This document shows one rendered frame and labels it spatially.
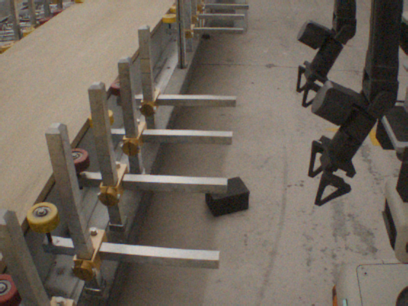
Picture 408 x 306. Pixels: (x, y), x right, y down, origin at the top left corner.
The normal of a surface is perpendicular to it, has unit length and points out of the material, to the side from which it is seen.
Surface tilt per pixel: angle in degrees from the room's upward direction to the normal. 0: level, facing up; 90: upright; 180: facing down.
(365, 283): 0
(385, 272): 0
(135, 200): 0
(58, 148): 90
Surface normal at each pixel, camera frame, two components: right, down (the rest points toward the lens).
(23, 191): -0.03, -0.85
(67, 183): -0.11, 0.52
